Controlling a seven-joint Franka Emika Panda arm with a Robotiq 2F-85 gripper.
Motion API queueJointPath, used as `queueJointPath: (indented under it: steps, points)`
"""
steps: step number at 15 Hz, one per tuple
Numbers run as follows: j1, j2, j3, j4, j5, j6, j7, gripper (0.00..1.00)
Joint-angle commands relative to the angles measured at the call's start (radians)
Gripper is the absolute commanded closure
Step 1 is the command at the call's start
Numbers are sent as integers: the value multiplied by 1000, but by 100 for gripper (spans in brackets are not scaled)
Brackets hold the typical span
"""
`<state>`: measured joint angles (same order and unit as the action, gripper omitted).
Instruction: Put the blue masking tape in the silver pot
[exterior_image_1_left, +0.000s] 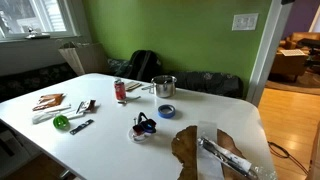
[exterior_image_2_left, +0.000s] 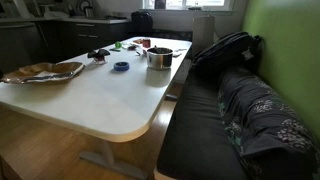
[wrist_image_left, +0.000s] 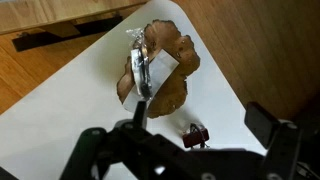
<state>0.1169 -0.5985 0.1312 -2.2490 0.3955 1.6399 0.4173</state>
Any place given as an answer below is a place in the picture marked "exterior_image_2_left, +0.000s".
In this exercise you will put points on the silver pot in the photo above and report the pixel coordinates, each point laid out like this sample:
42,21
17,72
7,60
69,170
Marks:
160,60

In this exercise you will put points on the metal spoon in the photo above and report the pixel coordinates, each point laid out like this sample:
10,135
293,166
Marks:
180,50

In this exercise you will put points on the red soda can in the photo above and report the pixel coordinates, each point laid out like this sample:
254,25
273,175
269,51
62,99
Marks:
146,43

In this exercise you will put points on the white plastic packets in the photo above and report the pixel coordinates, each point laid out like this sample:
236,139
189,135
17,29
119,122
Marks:
126,45

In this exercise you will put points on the black sofa seat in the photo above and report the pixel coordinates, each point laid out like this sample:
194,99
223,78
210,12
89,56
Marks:
196,133

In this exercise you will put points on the black flat strip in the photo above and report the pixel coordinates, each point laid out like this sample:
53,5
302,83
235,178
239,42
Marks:
115,50

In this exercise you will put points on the green ball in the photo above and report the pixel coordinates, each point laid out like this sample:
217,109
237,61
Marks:
118,44

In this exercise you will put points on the black bag by window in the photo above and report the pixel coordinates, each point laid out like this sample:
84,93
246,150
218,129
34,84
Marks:
142,21

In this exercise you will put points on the brown paper bag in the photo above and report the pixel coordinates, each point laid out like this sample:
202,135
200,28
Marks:
203,33

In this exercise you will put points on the black backpack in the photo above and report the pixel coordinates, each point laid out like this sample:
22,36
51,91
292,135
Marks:
223,53

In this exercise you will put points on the grey table leg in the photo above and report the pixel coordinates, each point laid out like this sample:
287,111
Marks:
110,160

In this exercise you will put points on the window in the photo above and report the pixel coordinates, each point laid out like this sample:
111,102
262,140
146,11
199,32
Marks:
186,3

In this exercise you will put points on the dark kitchen cabinets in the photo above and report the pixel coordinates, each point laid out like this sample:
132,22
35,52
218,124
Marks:
66,36

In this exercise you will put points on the clear plastic bag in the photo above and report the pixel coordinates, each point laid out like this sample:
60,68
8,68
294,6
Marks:
50,77

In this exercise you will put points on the dark floral blanket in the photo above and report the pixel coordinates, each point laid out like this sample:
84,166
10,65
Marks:
266,126

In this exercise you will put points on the white paper strip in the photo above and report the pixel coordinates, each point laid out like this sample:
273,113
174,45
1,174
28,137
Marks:
45,73

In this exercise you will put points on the live edge wooden slab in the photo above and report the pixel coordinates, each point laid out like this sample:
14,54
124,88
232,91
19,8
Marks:
13,77

